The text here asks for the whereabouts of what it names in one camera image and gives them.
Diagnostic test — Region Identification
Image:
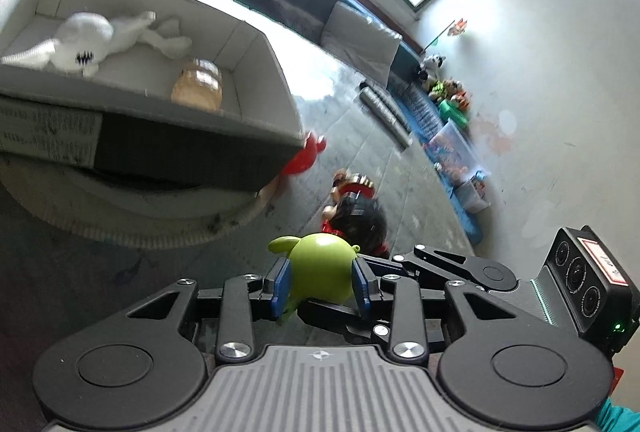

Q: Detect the orange pinwheel toy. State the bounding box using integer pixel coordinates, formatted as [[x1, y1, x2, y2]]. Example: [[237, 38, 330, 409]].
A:
[[421, 17, 469, 51]]

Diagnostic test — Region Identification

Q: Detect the grey rolled mat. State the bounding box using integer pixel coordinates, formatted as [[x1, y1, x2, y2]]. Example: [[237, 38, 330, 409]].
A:
[[358, 80, 414, 151]]

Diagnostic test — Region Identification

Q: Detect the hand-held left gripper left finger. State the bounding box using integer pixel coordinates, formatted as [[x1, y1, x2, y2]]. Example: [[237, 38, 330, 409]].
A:
[[112, 257, 294, 365]]

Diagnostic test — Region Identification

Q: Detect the white seat cushion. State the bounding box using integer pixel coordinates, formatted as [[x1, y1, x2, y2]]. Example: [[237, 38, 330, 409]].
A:
[[321, 1, 403, 85]]

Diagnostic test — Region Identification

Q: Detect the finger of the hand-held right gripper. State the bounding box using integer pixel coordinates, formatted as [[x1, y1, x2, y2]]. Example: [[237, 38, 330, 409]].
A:
[[298, 298, 394, 341], [361, 243, 481, 287]]

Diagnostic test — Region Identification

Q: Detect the white cardboard storage box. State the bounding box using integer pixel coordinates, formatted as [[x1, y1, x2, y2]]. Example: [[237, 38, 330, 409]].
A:
[[0, 0, 307, 194]]

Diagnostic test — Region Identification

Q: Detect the small clear storage bin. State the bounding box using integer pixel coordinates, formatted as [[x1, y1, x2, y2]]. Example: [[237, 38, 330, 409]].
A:
[[453, 170, 492, 214]]

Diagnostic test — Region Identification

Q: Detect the white plush toy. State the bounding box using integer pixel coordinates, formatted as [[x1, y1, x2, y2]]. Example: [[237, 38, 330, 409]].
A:
[[1, 10, 194, 78]]

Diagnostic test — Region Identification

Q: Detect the amber translucent jar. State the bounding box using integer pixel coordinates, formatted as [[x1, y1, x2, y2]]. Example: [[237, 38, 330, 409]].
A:
[[170, 57, 224, 111]]

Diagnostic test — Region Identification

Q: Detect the red plastic toy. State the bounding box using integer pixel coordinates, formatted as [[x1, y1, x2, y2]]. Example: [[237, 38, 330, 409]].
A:
[[280, 130, 329, 176]]

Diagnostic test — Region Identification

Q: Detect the green plastic container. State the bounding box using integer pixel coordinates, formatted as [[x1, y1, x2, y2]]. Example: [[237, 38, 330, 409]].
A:
[[439, 100, 471, 129]]

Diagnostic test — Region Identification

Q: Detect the pile of plush toys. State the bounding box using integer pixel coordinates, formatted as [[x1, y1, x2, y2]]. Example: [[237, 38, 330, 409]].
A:
[[417, 53, 473, 114]]

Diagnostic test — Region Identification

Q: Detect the green round-headed toy figure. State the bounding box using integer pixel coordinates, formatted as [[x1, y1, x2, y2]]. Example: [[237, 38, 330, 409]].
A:
[[268, 232, 363, 326]]

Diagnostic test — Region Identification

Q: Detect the large clear storage bin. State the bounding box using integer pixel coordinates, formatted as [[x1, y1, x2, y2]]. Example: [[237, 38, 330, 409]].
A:
[[423, 119, 484, 187]]

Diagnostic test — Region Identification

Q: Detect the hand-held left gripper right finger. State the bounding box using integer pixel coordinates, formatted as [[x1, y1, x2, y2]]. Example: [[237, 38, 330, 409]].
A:
[[350, 257, 517, 365]]

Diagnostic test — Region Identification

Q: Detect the black-haired doll figure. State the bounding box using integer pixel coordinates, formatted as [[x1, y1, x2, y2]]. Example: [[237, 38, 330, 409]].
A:
[[320, 168, 391, 258]]

